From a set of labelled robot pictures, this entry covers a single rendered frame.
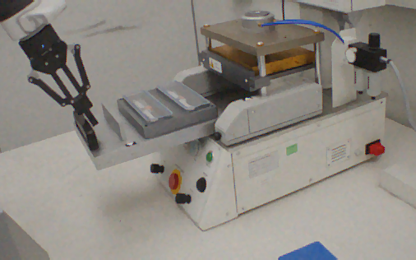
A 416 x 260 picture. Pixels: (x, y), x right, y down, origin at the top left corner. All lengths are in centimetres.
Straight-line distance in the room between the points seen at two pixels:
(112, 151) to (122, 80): 165
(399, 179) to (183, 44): 179
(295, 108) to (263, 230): 27
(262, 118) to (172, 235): 32
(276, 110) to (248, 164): 13
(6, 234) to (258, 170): 63
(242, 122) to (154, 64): 168
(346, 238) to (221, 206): 27
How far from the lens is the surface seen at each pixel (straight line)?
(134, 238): 105
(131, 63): 255
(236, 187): 101
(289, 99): 101
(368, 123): 119
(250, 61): 105
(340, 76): 110
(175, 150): 116
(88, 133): 94
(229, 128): 95
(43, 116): 252
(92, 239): 108
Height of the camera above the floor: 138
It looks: 26 degrees down
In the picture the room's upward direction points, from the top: 7 degrees counter-clockwise
